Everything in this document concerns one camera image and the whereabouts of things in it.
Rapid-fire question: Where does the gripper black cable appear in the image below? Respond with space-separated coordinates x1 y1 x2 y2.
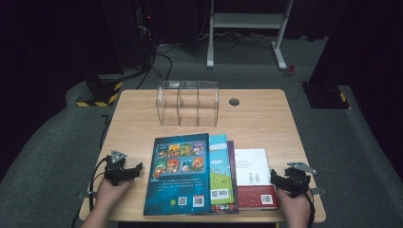
303 186 317 228
88 157 110 213

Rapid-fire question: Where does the white and red book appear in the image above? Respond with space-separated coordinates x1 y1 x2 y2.
234 148 279 212

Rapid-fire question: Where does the dark blue picture book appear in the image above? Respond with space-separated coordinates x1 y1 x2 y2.
143 132 213 217

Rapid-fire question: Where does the person's left hand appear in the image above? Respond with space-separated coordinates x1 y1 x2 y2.
94 179 136 211

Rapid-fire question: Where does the thin black floor cable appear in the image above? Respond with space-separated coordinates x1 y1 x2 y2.
100 113 112 150

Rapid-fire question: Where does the clear acrylic book rack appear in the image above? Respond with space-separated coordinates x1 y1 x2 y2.
155 80 221 128

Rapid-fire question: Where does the dark equipment tower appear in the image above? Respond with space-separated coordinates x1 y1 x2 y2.
132 0 160 69

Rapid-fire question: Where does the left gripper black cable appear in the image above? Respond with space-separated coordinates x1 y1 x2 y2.
88 157 110 213

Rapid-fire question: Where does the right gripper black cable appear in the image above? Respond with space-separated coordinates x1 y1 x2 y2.
303 186 317 228

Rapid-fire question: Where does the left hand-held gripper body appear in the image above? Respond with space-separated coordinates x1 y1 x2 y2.
104 149 129 187

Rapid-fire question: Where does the light blue picture book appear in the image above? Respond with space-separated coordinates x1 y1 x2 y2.
208 133 236 206

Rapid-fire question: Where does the purple magazine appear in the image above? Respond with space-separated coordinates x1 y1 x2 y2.
210 140 240 215

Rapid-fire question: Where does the black cables bundle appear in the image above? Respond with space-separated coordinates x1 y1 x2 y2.
196 29 277 51

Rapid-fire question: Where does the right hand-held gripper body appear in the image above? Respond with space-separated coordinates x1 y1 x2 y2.
283 161 317 199

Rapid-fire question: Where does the white metal stand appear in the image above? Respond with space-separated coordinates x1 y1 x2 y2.
206 0 295 70

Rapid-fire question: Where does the person's right hand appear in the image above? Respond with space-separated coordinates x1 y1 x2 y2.
275 188 314 228

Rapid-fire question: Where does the black yellow striped base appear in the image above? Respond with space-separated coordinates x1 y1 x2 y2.
302 83 351 110
75 74 124 107

